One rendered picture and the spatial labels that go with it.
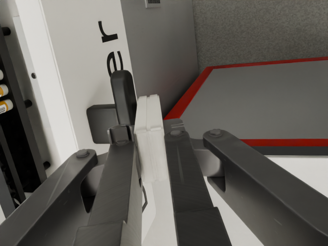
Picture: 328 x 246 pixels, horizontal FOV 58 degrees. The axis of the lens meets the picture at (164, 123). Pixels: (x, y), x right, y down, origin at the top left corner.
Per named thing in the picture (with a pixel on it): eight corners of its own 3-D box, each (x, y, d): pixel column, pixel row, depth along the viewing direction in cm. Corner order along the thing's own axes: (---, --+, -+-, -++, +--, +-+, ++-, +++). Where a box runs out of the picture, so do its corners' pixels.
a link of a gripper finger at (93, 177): (140, 190, 14) (76, 199, 14) (142, 146, 18) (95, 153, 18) (135, 161, 13) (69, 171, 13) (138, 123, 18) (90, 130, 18)
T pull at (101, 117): (132, 67, 20) (123, 71, 19) (149, 166, 22) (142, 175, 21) (85, 71, 21) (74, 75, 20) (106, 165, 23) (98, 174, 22)
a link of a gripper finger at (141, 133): (156, 182, 16) (142, 184, 16) (154, 133, 22) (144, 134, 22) (148, 130, 15) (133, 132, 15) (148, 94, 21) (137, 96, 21)
